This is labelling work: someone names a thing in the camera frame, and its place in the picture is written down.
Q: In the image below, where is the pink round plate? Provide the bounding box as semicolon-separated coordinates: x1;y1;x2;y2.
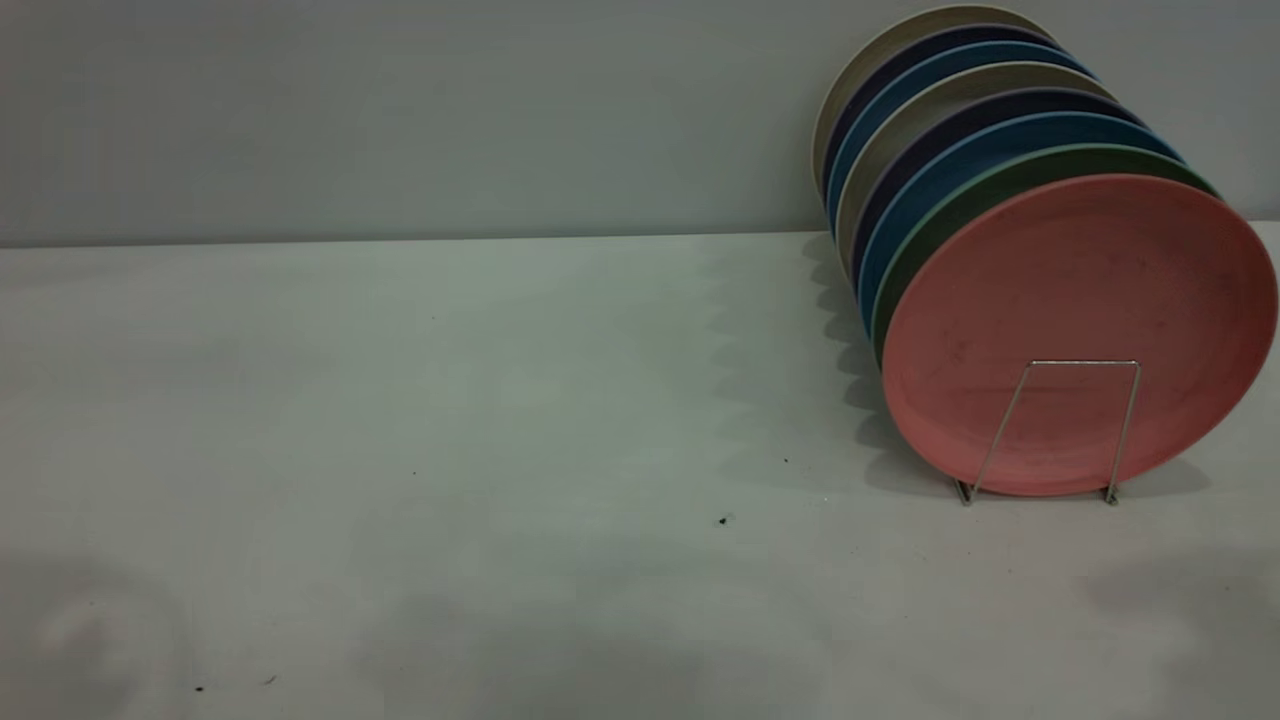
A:
880;174;1279;498

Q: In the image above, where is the green round plate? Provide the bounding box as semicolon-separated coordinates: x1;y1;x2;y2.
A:
870;145;1221;363

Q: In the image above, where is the beige round plate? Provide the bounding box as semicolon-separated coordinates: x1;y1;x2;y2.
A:
835;62;1116;281
812;6;1046;196

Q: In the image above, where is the dark purple round plate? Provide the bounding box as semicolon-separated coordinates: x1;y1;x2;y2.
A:
820;25;1061;211
850;88;1141;291

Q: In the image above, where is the blue round plate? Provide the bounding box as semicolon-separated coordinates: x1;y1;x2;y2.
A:
858;112;1186;336
826;42;1096;236

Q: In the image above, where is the metal wire plate rack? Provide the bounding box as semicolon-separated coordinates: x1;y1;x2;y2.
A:
955;359;1142;507

